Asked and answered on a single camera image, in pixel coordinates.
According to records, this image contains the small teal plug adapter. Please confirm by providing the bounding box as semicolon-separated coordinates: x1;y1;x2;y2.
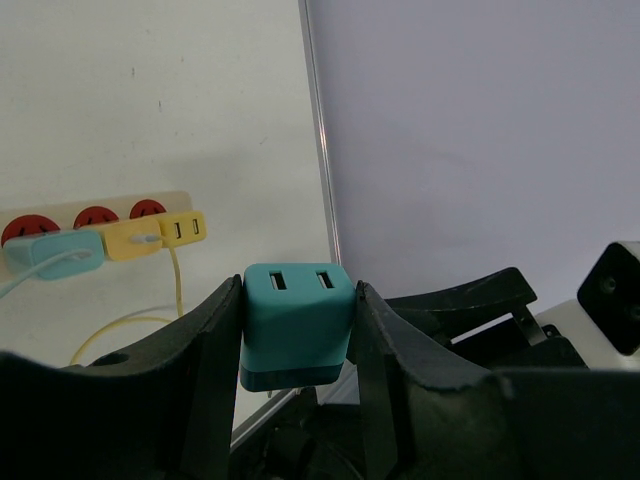
240;263;356;392

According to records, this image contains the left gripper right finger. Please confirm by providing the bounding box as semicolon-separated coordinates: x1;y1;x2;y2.
352;282;639;479

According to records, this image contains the yellow charging cable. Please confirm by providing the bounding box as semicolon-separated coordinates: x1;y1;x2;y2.
69;233;184;369

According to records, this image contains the small yellow plug adapter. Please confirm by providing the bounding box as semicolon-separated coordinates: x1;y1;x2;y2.
155;210;207;248

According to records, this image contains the teal charging cable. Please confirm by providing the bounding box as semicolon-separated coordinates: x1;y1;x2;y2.
0;249;91;301

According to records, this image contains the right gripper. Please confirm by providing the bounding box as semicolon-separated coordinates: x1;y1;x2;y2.
387;267;587;370

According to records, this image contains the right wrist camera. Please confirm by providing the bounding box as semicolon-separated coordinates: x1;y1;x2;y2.
536;241;639;372

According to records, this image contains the teal charger with cable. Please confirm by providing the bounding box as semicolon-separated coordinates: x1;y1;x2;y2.
2;230;105;280

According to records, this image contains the yellow charger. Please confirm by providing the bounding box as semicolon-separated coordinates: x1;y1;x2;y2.
101;216;163;262

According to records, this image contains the beige red power strip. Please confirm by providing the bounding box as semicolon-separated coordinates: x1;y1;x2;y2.
1;191;194;280

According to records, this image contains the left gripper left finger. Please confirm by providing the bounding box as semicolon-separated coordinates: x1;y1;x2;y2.
1;276;243;479

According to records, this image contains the aluminium right rail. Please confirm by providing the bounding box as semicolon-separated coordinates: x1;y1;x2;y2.
230;0;342;453

